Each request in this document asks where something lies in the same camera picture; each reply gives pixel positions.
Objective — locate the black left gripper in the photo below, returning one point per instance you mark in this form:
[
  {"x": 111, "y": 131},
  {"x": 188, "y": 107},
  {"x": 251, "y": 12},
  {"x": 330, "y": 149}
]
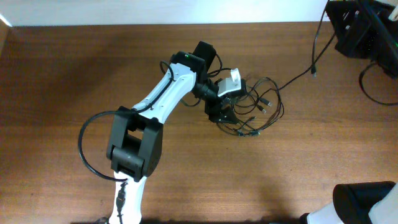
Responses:
[{"x": 219, "y": 112}]

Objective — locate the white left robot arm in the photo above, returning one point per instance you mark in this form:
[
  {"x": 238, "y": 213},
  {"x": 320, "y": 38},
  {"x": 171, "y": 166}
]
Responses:
[{"x": 135, "y": 143}]

